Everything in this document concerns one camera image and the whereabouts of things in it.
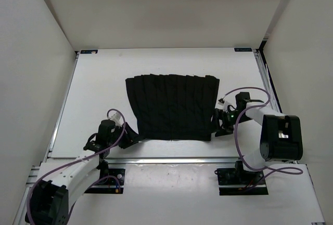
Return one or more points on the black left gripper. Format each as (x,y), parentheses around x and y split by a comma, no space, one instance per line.
(131,135)

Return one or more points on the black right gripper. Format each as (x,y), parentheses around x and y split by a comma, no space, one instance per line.
(219,114)

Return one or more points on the black pleated skirt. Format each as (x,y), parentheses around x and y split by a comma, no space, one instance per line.
(173,107)

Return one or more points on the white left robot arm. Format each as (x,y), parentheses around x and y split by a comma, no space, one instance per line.
(53,196)

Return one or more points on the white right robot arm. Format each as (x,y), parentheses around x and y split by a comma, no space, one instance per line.
(280,138)

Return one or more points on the blue label right corner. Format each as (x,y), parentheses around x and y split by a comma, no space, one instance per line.
(242,49)

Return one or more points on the blue label corner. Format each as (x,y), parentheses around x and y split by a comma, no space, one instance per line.
(92,51)
(242,49)

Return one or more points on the blue label left corner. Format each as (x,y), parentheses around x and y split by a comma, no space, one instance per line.
(92,51)

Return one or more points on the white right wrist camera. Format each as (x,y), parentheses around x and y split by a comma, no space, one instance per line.
(227,106)

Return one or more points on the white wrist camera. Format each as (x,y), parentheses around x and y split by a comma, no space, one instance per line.
(227,106)
(116,117)

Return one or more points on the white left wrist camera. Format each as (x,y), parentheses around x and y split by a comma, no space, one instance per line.
(116,117)

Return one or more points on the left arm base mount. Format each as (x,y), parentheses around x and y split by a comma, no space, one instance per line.
(112,182)

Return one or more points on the aluminium front rail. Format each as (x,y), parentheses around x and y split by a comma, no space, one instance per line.
(173,160)

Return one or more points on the aluminium right side rail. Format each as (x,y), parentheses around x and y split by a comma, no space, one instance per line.
(267,80)

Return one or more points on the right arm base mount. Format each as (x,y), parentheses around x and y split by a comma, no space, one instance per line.
(236,181)

